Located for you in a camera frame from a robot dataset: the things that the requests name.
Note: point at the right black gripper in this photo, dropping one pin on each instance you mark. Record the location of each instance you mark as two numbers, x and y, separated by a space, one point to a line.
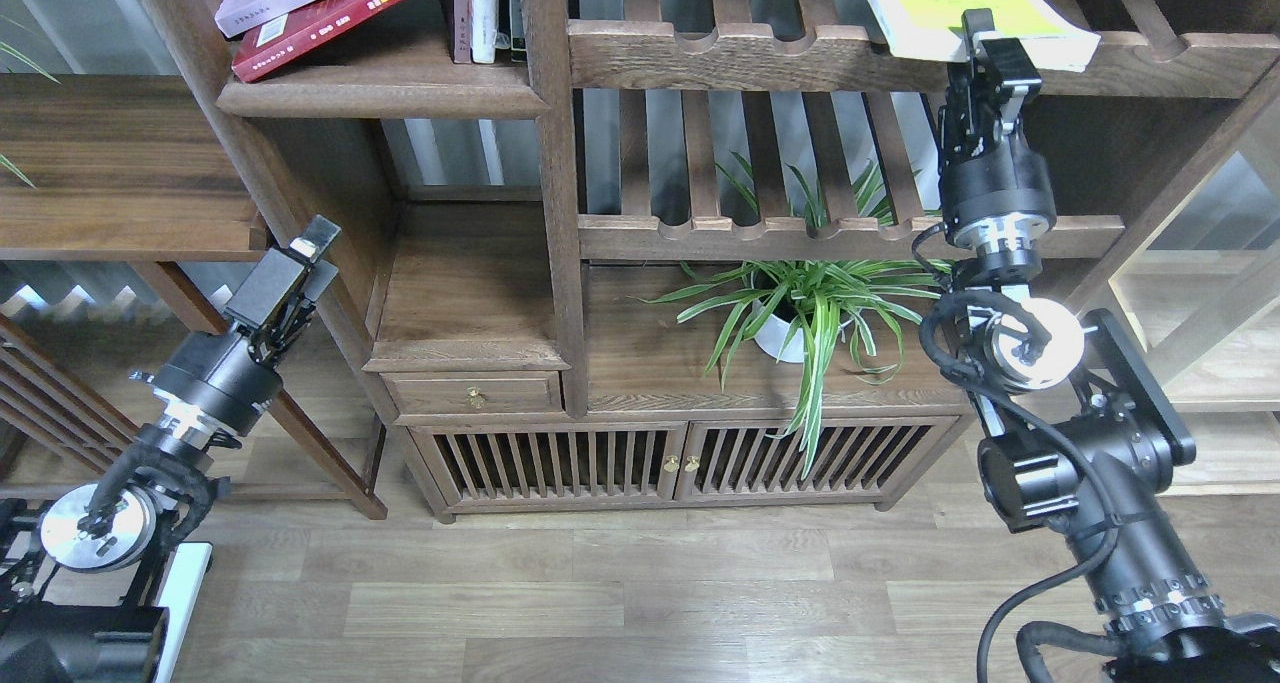
982 107

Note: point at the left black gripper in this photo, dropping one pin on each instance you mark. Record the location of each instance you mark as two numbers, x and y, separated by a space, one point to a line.
211 384

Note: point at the yellow green book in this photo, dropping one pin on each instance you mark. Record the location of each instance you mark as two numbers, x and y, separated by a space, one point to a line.
933 30

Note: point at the red cover book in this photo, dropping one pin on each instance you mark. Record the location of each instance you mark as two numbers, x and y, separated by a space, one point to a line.
286 37

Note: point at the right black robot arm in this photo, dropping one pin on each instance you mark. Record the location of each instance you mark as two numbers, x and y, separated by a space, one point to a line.
1080 437

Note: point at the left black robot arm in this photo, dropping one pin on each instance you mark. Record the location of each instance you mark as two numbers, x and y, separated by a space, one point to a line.
146 504

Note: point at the light wooden shelf rack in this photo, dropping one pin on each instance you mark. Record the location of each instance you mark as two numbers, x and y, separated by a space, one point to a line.
1194 275

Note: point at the brass drawer knob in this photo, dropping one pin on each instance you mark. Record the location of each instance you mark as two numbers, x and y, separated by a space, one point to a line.
475 398

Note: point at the green spider plant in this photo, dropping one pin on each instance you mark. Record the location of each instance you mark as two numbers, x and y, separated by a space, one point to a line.
831 299

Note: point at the white plant pot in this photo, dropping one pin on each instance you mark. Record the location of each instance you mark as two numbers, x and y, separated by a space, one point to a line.
775 339

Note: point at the dark green upright book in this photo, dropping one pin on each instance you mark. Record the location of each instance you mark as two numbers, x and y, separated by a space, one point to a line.
518 51

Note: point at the white bar on floor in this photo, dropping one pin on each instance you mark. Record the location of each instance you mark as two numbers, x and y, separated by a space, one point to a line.
183 580

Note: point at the dark brown upright book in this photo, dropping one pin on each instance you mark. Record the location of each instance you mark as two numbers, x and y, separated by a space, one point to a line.
461 31

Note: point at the dark wooden bookshelf cabinet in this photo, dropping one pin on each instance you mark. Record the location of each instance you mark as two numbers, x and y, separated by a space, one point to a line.
507 226

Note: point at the white upright book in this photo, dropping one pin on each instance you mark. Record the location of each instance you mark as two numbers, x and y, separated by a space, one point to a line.
484 31

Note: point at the green leaves at left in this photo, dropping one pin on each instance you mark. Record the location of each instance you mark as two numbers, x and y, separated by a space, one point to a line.
15 61

